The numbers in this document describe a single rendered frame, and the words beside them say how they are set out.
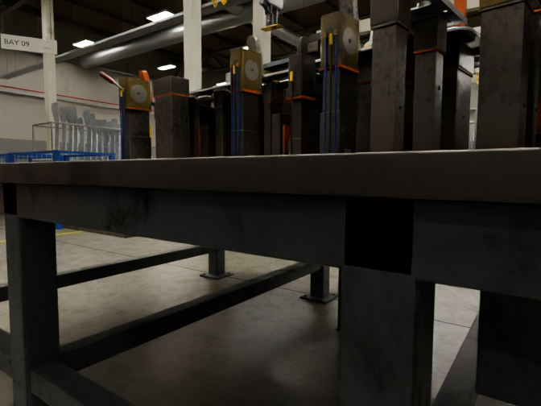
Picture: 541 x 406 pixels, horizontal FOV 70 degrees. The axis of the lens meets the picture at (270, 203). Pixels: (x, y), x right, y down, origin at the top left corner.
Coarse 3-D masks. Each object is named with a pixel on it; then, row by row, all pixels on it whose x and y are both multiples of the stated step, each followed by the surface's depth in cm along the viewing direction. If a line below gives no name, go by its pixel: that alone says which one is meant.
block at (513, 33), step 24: (480, 0) 74; (504, 0) 72; (528, 0) 71; (504, 24) 72; (528, 24) 73; (480, 48) 75; (504, 48) 73; (528, 48) 75; (480, 72) 76; (504, 72) 73; (528, 72) 76; (480, 96) 76; (504, 96) 73; (480, 120) 76; (504, 120) 73; (480, 144) 76; (504, 144) 73
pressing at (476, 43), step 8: (448, 32) 87; (456, 32) 87; (464, 32) 87; (472, 32) 86; (448, 40) 92; (464, 40) 92; (472, 40) 92; (480, 40) 91; (368, 48) 96; (472, 48) 98; (360, 56) 105; (368, 56) 105; (280, 72) 119; (320, 72) 122; (264, 80) 132; (272, 80) 131; (208, 88) 143; (216, 88) 145; (224, 88) 145; (192, 96) 160; (208, 96) 160; (152, 104) 178
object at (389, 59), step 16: (384, 0) 63; (400, 0) 62; (384, 16) 63; (400, 16) 62; (384, 32) 64; (400, 32) 63; (384, 48) 64; (400, 48) 64; (384, 64) 64; (400, 64) 64; (384, 80) 64; (400, 80) 64; (384, 96) 64; (400, 96) 65; (384, 112) 64; (400, 112) 65; (384, 128) 65; (400, 128) 65; (384, 144) 65; (400, 144) 66
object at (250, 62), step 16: (240, 48) 112; (240, 64) 113; (256, 64) 116; (240, 80) 113; (256, 80) 117; (240, 96) 115; (256, 96) 118; (240, 112) 115; (256, 112) 118; (240, 128) 115; (256, 128) 119; (240, 144) 115; (256, 144) 119
